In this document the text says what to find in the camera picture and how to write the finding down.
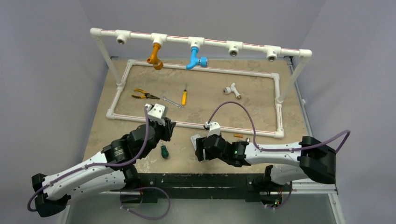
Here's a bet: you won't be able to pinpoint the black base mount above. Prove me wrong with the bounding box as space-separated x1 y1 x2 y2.
119 173 292 206

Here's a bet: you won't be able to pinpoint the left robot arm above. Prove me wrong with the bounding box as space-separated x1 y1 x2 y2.
27 118 176 217

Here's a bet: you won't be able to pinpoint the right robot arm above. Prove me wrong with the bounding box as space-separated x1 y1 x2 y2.
191 134 336 190

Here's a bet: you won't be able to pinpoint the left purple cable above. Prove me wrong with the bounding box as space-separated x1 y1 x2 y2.
27 105 151 212

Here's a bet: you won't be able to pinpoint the white PVC pipe frame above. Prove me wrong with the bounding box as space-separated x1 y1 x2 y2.
90 28 312 139

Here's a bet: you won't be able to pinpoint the blue plastic faucet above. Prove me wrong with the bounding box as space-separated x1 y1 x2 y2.
185 47 209 70

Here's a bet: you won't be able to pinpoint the orange plastic faucet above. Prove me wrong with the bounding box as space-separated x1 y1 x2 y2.
146 43 163 70

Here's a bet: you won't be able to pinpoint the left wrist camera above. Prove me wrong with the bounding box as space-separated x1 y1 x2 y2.
145 104 168 126

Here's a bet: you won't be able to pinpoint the green stubby screwdriver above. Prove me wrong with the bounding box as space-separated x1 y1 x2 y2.
160 141 169 159

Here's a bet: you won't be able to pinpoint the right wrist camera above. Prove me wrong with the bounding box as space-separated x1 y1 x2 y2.
203 122 221 137

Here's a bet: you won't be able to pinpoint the white remote control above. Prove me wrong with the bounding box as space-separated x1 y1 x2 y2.
190 134 201 151

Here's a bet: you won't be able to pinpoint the silver wrench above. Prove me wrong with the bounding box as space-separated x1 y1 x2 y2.
162 96 184 109

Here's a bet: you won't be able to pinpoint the white plastic faucet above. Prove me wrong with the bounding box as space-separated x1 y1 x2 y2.
223 83 241 100

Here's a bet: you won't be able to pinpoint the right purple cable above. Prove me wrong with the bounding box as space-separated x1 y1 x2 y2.
207 101 351 154

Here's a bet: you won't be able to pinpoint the yellow handled pliers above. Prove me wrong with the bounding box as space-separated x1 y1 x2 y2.
131 88 160 99

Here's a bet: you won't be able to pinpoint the yellow screwdriver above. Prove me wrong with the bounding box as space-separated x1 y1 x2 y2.
181 84 188 106

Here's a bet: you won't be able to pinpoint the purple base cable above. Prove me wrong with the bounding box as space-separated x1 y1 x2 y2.
120 186 171 221

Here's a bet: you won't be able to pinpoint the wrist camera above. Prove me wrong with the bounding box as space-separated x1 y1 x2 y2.
203 122 221 137
145 104 168 126

